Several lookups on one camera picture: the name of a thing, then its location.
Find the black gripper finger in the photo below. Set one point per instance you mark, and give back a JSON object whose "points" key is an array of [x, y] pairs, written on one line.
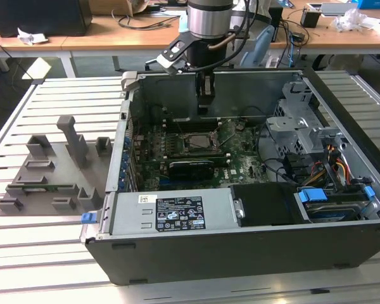
{"points": [[206, 101]]}

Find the silver power supply unit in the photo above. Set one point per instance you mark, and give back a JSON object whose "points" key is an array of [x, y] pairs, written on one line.
{"points": [[130, 215]]}

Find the blue expansion slot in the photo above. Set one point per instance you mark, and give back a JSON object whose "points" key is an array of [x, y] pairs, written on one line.
{"points": [[164, 183]]}

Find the grey parts rack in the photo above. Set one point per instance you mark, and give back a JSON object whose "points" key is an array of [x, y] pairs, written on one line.
{"points": [[66, 177]]}

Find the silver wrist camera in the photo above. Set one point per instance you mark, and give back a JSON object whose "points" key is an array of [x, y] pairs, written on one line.
{"points": [[169, 60]]}

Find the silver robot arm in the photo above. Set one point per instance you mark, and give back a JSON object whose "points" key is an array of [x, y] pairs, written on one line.
{"points": [[209, 19]]}

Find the black computer tower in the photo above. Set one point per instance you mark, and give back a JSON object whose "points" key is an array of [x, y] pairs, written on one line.
{"points": [[44, 16]]}

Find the CPU socket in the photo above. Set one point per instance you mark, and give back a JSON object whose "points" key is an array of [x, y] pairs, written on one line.
{"points": [[186, 144]]}

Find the blue disk carrier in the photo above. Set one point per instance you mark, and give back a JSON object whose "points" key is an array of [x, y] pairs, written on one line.
{"points": [[312, 194]]}

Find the blue plastic tab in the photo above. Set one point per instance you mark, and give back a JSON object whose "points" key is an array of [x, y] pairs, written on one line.
{"points": [[369, 191]]}

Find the blue box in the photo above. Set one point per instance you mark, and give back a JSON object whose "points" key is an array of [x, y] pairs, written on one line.
{"points": [[373, 3]]}

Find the silver flat device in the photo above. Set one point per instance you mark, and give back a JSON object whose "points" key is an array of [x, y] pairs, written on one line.
{"points": [[339, 9]]}

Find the green motherboard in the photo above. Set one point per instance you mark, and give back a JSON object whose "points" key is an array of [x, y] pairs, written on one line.
{"points": [[240, 164]]}

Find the crumpled clear plastic bag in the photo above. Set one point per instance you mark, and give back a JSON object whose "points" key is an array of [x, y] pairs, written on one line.
{"points": [[351, 20]]}

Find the black RAM slot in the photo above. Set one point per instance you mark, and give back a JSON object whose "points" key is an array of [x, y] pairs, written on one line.
{"points": [[221, 155], [202, 124], [202, 129], [221, 162]]}

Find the round coin cell battery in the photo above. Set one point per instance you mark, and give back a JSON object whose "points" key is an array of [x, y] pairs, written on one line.
{"points": [[240, 126]]}

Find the black graphics card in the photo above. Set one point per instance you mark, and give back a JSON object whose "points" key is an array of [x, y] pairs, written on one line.
{"points": [[190, 172]]}

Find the crumpled white paper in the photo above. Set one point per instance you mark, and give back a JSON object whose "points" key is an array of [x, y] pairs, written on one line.
{"points": [[31, 37]]}

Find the CPU with silver top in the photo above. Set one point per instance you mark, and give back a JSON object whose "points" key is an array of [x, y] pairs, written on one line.
{"points": [[201, 142]]}

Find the brown cardboard box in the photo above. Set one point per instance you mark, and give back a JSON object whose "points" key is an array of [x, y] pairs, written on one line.
{"points": [[114, 6]]}

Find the small black box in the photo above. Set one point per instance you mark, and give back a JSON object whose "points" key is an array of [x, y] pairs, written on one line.
{"points": [[310, 19]]}

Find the hard disk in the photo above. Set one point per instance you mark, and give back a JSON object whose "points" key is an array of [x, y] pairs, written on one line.
{"points": [[329, 212]]}

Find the black plastic shroud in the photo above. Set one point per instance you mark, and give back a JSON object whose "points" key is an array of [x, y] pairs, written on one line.
{"points": [[266, 206]]}

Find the blue case latch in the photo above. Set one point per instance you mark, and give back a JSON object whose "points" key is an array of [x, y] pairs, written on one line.
{"points": [[88, 218]]}

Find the wooden desk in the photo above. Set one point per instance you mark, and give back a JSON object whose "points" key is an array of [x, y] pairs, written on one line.
{"points": [[82, 38]]}

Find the grey metal drive cage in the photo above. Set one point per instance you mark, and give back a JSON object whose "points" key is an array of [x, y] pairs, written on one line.
{"points": [[291, 126]]}

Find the open black PC case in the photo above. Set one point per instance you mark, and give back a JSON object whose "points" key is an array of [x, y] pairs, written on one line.
{"points": [[240, 253]]}

